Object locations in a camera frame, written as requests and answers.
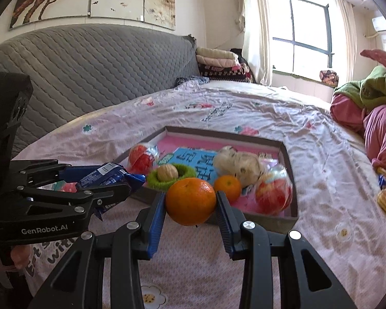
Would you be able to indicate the orange tangerine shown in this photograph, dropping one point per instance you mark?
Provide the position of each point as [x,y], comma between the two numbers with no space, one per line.
[228,188]
[190,201]

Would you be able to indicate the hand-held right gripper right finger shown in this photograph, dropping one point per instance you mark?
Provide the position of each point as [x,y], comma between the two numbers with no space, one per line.
[226,223]

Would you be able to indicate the small blue yellow packet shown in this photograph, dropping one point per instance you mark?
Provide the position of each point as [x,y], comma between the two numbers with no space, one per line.
[382,172]

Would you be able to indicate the beige folded blanket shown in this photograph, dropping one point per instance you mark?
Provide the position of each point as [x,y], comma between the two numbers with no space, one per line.
[215,52]

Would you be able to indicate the salmon pink quilt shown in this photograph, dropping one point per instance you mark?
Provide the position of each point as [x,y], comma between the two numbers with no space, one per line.
[382,59]

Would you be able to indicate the pink folded blanket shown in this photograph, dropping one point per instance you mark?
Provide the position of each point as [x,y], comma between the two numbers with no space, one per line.
[217,62]

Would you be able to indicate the blue snack packet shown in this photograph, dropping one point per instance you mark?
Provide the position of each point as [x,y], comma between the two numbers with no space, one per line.
[109,173]

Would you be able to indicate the pink book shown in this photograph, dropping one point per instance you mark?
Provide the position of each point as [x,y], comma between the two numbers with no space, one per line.
[186,143]

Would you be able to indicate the green blanket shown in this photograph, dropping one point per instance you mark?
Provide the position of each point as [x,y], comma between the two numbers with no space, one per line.
[373,90]

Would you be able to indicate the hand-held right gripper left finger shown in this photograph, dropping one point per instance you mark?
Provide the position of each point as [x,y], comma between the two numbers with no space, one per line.
[156,222]

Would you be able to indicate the walnut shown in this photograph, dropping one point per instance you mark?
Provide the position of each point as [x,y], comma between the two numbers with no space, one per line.
[167,172]

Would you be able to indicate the grey quilted headboard cover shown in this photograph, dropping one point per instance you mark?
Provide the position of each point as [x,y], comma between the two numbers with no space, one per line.
[99,64]

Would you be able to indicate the white air conditioner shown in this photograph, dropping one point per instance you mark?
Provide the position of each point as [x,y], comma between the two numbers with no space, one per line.
[382,24]

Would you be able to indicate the red egg toy packet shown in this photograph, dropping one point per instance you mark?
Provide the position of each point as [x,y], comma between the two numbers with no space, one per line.
[273,196]
[141,159]

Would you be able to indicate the pink cloth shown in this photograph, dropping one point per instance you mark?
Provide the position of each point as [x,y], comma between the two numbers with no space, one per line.
[345,112]

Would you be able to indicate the patterned bag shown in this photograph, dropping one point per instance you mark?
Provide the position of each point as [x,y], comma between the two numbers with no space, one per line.
[329,77]

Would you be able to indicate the dark patterned cloth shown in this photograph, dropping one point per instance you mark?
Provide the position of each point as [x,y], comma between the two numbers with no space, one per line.
[191,81]

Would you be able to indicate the grey cardboard box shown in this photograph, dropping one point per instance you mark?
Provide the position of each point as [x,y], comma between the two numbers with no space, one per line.
[270,223]

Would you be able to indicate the black cloth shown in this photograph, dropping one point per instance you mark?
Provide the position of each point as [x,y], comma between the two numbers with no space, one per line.
[239,56]

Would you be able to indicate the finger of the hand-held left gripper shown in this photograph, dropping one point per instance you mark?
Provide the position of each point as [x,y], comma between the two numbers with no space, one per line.
[41,173]
[61,199]

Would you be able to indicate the printed pink bed sheet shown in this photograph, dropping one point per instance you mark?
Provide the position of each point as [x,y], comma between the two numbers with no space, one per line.
[308,128]

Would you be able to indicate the dark patterned folded blanket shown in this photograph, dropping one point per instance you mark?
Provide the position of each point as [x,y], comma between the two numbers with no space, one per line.
[225,74]

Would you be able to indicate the white curtain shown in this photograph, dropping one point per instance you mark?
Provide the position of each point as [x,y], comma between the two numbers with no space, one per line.
[254,32]
[345,38]

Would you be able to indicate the person's left hand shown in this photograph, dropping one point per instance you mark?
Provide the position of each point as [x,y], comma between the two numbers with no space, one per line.
[21,256]

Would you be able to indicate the dark framed window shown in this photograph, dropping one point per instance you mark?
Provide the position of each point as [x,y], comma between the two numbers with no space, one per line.
[308,22]

